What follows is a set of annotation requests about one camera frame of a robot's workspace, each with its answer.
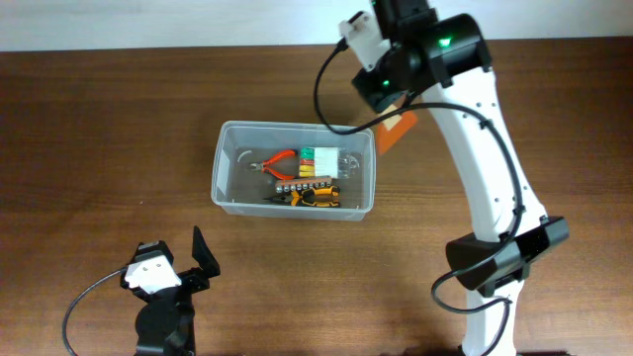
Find orange black long-nose pliers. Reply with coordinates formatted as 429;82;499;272
265;186;341;208

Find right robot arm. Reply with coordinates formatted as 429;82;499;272
340;0;569;355

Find orange bit holder strip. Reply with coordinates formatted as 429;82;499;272
275;176;332;193

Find red handled side cutters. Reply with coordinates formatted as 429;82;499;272
248;149;298;180

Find clear plastic container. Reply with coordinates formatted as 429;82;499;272
211;121;376;222

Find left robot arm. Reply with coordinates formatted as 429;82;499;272
120;226;221;356

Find orange scraper wooden handle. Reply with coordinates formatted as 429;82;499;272
376;112;418;155

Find screwdriver set clear pack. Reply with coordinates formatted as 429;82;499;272
299;146;360;179

